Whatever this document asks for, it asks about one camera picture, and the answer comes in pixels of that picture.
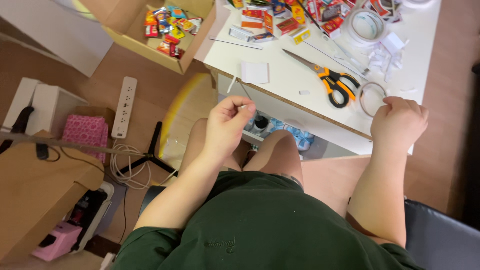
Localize person's right leg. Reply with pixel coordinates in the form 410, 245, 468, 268
243, 129, 305, 188

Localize heap of colourful snack packets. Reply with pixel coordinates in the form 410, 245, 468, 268
144, 5, 204, 60

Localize light blue ribbon bows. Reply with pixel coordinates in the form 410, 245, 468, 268
268, 118, 316, 152

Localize person's right hand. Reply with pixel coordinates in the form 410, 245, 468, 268
370, 96, 430, 148

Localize heap of colourful miniature boxes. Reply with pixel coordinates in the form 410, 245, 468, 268
228, 0, 404, 45

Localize pile of white paper scraps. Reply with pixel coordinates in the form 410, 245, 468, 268
367, 31, 410, 82

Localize coiled white cable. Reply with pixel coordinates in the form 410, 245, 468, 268
109, 139, 178, 190

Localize black capped bottle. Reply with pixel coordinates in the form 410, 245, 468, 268
244, 110, 270, 135

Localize orange black scissors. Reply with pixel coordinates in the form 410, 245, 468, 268
282, 48, 362, 109

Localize white square card piece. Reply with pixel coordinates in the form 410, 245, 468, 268
241, 61, 270, 85

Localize white plug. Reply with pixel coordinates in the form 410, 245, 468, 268
99, 252, 117, 270

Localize open cardboard box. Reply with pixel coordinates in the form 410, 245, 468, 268
78, 0, 219, 75

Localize white power strip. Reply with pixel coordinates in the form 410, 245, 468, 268
111, 76, 138, 140

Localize person's left hand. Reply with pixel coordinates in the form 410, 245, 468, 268
202, 95, 258, 159

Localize pink patterned cloth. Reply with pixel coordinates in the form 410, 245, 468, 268
61, 114, 110, 164

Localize dark green shirt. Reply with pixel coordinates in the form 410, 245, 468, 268
111, 170, 426, 270

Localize large white tape roll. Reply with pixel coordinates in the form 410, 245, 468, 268
346, 8, 387, 49

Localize pink label device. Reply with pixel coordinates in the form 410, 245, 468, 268
31, 220, 83, 262

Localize black white printer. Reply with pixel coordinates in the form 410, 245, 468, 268
68, 181, 115, 253

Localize black tripod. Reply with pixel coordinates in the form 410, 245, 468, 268
115, 121, 179, 178

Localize black handle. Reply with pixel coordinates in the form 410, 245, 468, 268
0, 106, 35, 155

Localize thin clear tape roll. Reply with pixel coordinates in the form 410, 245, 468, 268
359, 81, 388, 118

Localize black chair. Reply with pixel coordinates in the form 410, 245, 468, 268
404, 198, 480, 270

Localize white storage box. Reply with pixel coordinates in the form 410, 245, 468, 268
1, 77, 89, 138

